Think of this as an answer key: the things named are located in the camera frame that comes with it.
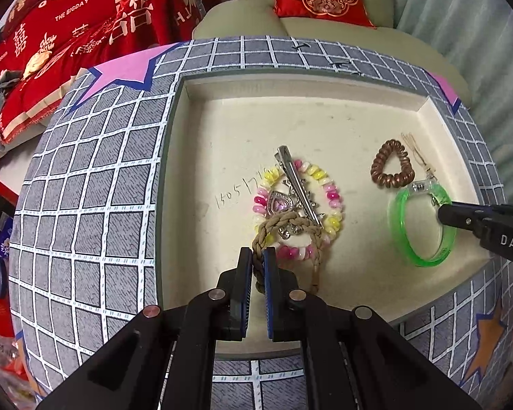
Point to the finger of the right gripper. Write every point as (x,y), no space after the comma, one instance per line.
(492,225)

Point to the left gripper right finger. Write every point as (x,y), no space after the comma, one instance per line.
(278,283)

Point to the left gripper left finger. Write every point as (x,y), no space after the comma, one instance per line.
(237,284)

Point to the beige rabbit hair clip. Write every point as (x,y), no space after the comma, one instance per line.
(419,155)

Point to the silver heart pendant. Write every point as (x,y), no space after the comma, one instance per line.
(278,203)

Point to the green translucent bangle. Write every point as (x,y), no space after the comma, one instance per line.
(415,228)

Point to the silver alligator hair clip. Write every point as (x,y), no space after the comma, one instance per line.
(284,158)

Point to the pale green curtain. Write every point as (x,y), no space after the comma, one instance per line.
(476,36)

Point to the green armchair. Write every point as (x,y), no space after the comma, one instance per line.
(258,17)

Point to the red wedding bedspread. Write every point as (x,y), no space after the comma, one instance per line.
(45,43)

